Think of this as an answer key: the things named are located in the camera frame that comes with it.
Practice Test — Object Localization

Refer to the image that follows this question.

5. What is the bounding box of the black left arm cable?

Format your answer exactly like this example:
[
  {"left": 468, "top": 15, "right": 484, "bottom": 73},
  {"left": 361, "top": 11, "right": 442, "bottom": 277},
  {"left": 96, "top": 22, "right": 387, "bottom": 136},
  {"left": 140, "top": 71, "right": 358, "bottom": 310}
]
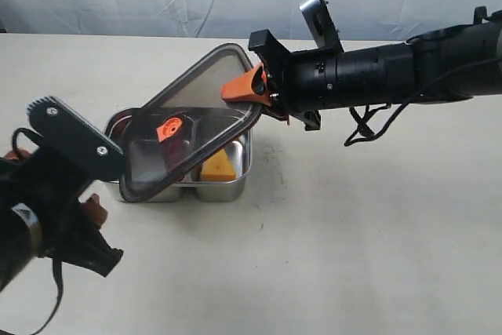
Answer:
[{"left": 9, "top": 127, "right": 66, "bottom": 335}]

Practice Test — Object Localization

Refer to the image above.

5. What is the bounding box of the dark transparent lid orange seal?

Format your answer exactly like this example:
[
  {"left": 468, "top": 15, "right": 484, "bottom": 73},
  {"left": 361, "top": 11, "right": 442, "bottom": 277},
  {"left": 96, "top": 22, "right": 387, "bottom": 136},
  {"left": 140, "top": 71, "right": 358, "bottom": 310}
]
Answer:
[{"left": 119, "top": 43, "right": 262, "bottom": 202}]

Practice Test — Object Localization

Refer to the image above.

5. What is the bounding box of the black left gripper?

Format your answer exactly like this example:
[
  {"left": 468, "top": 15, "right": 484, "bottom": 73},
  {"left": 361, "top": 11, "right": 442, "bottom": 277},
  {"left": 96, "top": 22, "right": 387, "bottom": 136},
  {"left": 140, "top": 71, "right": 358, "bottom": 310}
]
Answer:
[{"left": 1, "top": 147, "right": 123, "bottom": 277}]

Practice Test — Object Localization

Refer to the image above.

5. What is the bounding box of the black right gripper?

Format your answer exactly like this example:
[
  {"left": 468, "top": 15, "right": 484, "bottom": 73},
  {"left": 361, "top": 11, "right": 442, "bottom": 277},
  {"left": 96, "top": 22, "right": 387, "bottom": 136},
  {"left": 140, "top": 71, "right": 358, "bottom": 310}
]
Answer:
[{"left": 220, "top": 29, "right": 321, "bottom": 131}]

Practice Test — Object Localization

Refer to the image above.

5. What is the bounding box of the yellow toy cheese wedge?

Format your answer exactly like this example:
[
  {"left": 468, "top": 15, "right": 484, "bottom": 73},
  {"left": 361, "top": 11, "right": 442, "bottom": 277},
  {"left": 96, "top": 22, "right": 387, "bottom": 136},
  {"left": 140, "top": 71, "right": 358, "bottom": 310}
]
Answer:
[{"left": 200, "top": 149, "right": 237, "bottom": 182}]

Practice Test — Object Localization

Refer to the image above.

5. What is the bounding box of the red toy sausage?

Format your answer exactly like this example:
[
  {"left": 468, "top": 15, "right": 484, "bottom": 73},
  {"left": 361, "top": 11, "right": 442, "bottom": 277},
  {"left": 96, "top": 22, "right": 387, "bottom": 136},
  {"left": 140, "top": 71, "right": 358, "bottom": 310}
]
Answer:
[{"left": 160, "top": 140, "right": 191, "bottom": 173}]

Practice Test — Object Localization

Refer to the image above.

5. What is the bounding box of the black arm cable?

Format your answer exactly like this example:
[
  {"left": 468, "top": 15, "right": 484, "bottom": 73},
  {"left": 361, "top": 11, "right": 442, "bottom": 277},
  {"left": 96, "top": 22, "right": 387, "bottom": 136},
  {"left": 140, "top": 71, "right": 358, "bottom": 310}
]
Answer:
[
  {"left": 9, "top": 127, "right": 66, "bottom": 335},
  {"left": 343, "top": 58, "right": 502, "bottom": 147}
]

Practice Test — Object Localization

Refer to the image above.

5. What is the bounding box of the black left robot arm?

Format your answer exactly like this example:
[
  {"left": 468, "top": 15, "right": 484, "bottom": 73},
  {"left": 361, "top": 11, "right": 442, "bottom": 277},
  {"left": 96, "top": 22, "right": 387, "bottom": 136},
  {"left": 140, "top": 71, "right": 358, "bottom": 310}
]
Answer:
[{"left": 1, "top": 147, "right": 123, "bottom": 287}]

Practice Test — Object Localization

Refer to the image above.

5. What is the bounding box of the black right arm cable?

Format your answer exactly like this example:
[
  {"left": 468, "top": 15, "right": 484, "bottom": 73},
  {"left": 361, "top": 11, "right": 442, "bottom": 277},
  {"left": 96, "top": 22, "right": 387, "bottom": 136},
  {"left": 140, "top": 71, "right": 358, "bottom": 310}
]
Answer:
[{"left": 343, "top": 58, "right": 502, "bottom": 147}]

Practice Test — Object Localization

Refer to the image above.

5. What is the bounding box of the steel divided lunch box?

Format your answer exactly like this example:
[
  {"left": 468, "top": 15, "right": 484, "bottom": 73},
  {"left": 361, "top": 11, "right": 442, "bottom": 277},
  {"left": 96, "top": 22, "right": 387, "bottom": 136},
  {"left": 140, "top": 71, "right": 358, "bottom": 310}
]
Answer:
[{"left": 104, "top": 107, "right": 253, "bottom": 202}]

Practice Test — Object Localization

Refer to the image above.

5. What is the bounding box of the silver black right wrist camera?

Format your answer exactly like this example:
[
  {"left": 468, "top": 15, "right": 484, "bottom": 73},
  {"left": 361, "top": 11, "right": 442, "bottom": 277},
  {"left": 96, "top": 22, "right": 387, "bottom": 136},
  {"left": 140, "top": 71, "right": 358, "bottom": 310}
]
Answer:
[{"left": 300, "top": 0, "right": 344, "bottom": 55}]

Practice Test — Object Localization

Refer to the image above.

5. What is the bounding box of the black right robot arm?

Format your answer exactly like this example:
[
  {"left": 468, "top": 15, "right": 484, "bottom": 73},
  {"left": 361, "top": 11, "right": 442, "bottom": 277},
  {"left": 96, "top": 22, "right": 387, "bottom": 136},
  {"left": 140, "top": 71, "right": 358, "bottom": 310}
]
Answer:
[{"left": 220, "top": 21, "right": 501, "bottom": 131}]

